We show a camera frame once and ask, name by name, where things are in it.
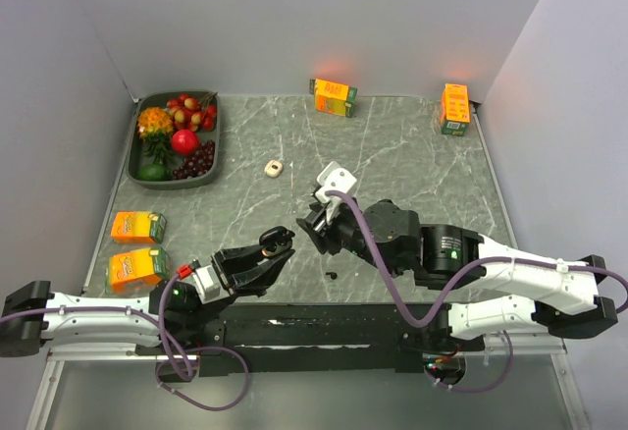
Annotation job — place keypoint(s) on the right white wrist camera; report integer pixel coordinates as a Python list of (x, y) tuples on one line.
[(337, 178)]

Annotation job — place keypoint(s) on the red apple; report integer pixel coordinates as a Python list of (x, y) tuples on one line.
[(185, 142)]

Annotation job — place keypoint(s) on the orange juice box left lower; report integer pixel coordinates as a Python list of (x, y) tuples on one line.
[(137, 270)]

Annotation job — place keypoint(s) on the red cherry bunch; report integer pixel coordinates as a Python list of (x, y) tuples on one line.
[(194, 113)]

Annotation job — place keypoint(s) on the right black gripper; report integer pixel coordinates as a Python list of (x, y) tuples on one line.
[(318, 222)]

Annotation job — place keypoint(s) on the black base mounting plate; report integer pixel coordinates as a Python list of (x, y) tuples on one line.
[(268, 337)]

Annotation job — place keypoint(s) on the orange juice box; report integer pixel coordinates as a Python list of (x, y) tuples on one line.
[(137, 270), (141, 227), (333, 97), (455, 110)]

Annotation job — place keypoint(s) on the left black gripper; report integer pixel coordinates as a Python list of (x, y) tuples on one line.
[(259, 275)]

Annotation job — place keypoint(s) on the orange yellow flower pineapple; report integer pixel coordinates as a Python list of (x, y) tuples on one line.
[(155, 128)]

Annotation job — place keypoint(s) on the beige earbud charging case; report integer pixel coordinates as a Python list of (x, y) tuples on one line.
[(273, 169)]

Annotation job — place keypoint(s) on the orange juice box back centre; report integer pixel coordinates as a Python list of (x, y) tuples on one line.
[(333, 97)]

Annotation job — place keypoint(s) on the orange juice box left upper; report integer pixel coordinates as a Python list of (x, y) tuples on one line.
[(141, 227)]

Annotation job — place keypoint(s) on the dark grey fruit tray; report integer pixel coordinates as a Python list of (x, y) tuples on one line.
[(136, 157)]

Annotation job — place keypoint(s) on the black earbud charging case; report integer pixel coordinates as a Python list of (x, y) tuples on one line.
[(276, 241)]

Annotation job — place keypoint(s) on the orange juice box back right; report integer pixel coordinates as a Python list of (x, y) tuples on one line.
[(455, 110)]

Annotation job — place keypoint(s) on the green avocado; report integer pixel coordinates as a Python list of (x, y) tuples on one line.
[(153, 173)]

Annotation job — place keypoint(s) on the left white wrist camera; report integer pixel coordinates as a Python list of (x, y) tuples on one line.
[(204, 279)]

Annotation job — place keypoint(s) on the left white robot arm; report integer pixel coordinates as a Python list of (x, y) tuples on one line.
[(34, 316)]

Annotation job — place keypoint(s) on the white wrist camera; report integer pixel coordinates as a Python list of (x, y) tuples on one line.
[(337, 178), (204, 279)]

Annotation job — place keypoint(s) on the dark purple grape bunch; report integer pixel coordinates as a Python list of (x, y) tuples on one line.
[(198, 163)]

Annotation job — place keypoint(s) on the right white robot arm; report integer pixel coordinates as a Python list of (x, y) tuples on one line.
[(449, 280)]

